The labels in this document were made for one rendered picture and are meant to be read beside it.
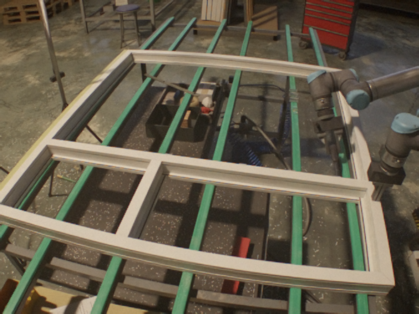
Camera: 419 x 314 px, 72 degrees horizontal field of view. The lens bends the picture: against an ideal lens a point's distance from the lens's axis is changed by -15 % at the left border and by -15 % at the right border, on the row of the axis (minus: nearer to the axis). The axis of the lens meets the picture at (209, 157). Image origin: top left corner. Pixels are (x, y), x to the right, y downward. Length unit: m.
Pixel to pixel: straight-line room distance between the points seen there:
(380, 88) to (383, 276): 0.72
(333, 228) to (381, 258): 1.29
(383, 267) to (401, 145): 0.39
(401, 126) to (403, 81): 0.40
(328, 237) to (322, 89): 1.19
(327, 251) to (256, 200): 0.81
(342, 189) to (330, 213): 1.17
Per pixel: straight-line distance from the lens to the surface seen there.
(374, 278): 1.08
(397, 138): 1.09
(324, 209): 2.50
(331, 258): 2.24
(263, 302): 1.07
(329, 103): 1.44
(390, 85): 1.42
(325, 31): 4.86
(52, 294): 1.41
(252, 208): 1.60
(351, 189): 1.33
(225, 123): 1.63
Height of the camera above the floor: 1.79
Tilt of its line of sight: 40 degrees down
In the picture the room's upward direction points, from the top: straight up
